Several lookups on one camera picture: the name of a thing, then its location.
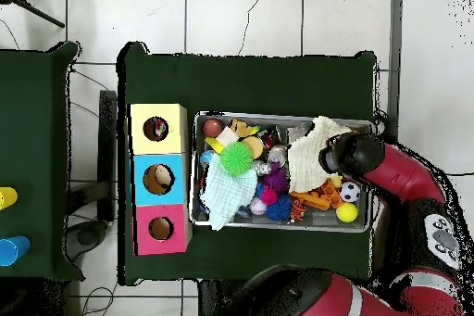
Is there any large green spiky ball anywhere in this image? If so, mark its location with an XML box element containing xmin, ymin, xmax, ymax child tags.
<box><xmin>219</xmin><ymin>141</ymin><xmax>256</xmax><ymax>176</ymax></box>

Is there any mint green waffle cloth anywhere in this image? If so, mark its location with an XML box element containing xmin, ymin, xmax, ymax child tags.
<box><xmin>202</xmin><ymin>152</ymin><xmax>258</xmax><ymax>232</ymax></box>

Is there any cream waffle cloth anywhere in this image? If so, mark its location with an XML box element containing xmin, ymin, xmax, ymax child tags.
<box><xmin>287</xmin><ymin>115</ymin><xmax>353</xmax><ymax>194</ymax></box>

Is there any multicoloured patterned cloth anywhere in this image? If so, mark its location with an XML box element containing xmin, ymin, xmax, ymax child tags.
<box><xmin>153</xmin><ymin>117</ymin><xmax>169</xmax><ymax>139</ymax></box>

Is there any wooden box with three holes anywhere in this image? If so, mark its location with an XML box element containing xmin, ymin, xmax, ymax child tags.
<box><xmin>127</xmin><ymin>102</ymin><xmax>193</xmax><ymax>257</ymax></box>

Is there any brown toy football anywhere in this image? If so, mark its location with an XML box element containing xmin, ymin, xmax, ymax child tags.
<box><xmin>201</xmin><ymin>118</ymin><xmax>225</xmax><ymax>140</ymax></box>

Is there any blue spiky ball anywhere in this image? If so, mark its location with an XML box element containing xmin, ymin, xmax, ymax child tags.
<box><xmin>264</xmin><ymin>193</ymin><xmax>293</xmax><ymax>222</ymax></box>

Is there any dark green table cloth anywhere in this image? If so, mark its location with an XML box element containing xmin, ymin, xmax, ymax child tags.
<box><xmin>116</xmin><ymin>41</ymin><xmax>379</xmax><ymax>287</ymax></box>
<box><xmin>0</xmin><ymin>41</ymin><xmax>85</xmax><ymax>282</ymax></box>

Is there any orange tiger plush toy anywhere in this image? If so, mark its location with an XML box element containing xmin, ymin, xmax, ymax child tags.
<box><xmin>289</xmin><ymin>199</ymin><xmax>307</xmax><ymax>223</ymax></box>

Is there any orange plastic toy block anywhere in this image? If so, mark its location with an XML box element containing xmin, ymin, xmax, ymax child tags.
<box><xmin>288</xmin><ymin>179</ymin><xmax>345</xmax><ymax>212</ymax></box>

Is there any black and white soccer ball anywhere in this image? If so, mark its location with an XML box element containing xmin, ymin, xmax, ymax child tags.
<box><xmin>338</xmin><ymin>181</ymin><xmax>362</xmax><ymax>203</ymax></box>

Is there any yellow ball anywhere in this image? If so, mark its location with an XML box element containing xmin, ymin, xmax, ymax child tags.
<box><xmin>335</xmin><ymin>201</ymin><xmax>359</xmax><ymax>224</ymax></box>

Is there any black upright panel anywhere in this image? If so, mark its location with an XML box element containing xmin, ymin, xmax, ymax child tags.
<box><xmin>97</xmin><ymin>89</ymin><xmax>119</xmax><ymax>223</ymax></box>

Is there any yellow cylinder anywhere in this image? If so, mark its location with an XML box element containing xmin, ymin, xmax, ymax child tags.
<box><xmin>0</xmin><ymin>186</ymin><xmax>19</xmax><ymax>211</ymax></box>

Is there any black tripod leg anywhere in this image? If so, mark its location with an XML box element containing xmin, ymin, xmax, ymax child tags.
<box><xmin>0</xmin><ymin>0</ymin><xmax>67</xmax><ymax>30</ymax></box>

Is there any blue cylinder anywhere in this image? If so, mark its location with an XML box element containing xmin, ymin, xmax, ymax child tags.
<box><xmin>0</xmin><ymin>234</ymin><xmax>31</xmax><ymax>268</ymax></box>

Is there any shallow wire mesh bin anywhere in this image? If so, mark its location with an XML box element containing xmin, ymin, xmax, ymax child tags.
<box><xmin>188</xmin><ymin>110</ymin><xmax>375</xmax><ymax>234</ymax></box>

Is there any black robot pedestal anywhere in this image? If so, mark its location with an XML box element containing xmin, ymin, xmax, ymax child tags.
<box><xmin>197</xmin><ymin>279</ymin><xmax>245</xmax><ymax>316</ymax></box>

